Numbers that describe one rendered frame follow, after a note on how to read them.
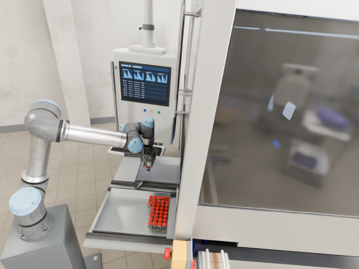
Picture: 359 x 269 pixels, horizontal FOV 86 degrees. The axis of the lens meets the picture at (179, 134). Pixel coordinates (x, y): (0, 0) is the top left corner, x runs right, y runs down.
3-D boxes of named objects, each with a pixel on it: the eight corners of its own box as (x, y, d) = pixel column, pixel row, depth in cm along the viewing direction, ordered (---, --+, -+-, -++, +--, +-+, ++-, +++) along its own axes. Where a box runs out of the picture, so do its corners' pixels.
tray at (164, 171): (188, 162, 142) (189, 158, 141) (189, 188, 120) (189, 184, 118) (142, 158, 142) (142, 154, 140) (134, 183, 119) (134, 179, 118)
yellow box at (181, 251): (189, 251, 79) (191, 240, 76) (189, 270, 73) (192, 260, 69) (171, 249, 79) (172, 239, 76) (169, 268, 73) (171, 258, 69)
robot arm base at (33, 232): (15, 246, 91) (8, 233, 86) (23, 219, 103) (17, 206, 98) (53, 236, 96) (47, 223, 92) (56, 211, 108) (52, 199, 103)
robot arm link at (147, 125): (138, 116, 109) (153, 115, 112) (138, 133, 114) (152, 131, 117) (141, 123, 103) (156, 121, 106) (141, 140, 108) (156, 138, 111)
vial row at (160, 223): (165, 202, 109) (165, 196, 107) (161, 231, 94) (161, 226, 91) (161, 202, 109) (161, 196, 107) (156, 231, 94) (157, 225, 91)
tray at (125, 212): (170, 197, 113) (170, 192, 111) (165, 240, 90) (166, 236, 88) (112, 191, 112) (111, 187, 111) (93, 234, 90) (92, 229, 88)
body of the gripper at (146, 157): (140, 162, 117) (139, 145, 111) (142, 154, 124) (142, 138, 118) (152, 163, 117) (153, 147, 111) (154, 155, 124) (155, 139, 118)
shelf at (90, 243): (188, 160, 148) (188, 158, 147) (189, 255, 87) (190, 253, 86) (125, 155, 147) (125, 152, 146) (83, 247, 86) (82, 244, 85)
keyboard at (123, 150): (161, 148, 168) (162, 146, 166) (157, 158, 156) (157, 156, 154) (117, 141, 171) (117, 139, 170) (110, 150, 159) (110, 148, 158)
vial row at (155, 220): (161, 202, 109) (161, 196, 107) (156, 231, 94) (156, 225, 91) (157, 201, 109) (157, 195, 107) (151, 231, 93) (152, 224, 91)
